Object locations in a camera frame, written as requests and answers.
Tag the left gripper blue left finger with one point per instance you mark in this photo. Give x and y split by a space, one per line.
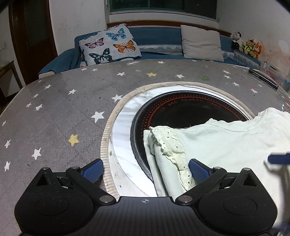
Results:
93 171

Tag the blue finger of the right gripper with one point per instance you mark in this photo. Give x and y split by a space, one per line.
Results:
279 158

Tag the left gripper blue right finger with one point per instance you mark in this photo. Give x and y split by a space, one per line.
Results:
199 171

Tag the pale green white t-shirt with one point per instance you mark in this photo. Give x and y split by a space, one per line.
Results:
230 145

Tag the grey star pattern tablecloth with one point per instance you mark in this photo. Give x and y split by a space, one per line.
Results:
58 121

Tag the round black induction cooktop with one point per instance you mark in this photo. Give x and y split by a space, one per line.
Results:
174 104

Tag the black remote control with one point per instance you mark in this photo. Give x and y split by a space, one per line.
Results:
262 76

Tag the clear plastic storage box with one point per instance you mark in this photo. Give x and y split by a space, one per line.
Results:
275 74

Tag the orange yellow plush toy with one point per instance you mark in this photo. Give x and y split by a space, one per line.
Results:
252 48

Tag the dark wooden side table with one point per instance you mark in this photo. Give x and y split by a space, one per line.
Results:
10 83

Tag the black white panda plush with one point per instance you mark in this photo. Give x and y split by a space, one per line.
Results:
236 41

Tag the plain beige pillow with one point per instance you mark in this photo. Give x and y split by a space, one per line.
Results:
201 44

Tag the butterfly print pillow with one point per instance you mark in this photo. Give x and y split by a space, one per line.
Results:
109 45

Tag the blue sofa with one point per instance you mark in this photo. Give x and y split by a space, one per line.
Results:
154 43

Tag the dark green framed window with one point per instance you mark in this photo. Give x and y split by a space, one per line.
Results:
203 9

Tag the dark wooden door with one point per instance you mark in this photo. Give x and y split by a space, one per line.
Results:
32 36

